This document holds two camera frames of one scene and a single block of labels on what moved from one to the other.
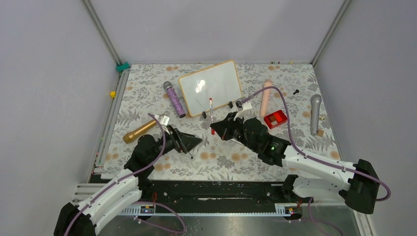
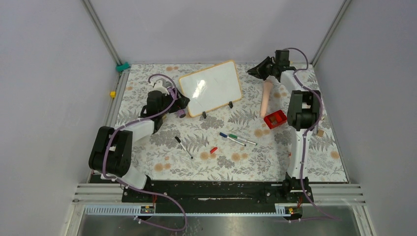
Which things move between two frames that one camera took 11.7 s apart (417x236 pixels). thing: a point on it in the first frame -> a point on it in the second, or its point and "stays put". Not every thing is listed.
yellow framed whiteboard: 220,82 stays put
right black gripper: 224,128 -> 258,70
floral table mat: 281,109 stays put
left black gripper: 182,142 -> 179,103
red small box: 275,119 stays put
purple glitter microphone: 168,86 stays put
